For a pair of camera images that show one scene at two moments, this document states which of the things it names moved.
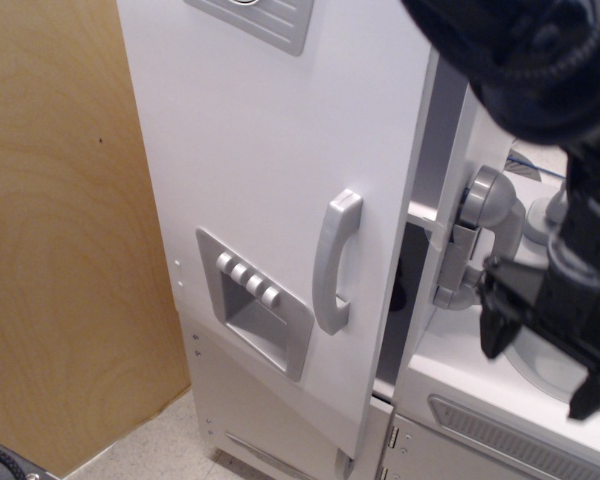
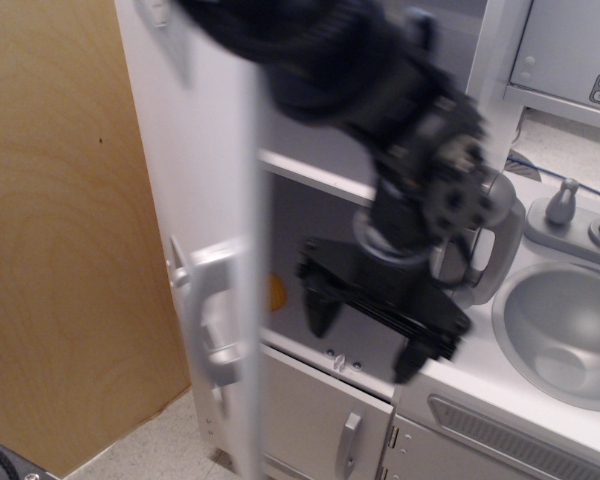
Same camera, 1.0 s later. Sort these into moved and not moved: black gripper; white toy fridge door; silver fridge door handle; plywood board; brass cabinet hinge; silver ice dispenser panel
Moved: silver fridge door handle; black gripper; white toy fridge door; silver ice dispenser panel
Not moved: brass cabinet hinge; plywood board
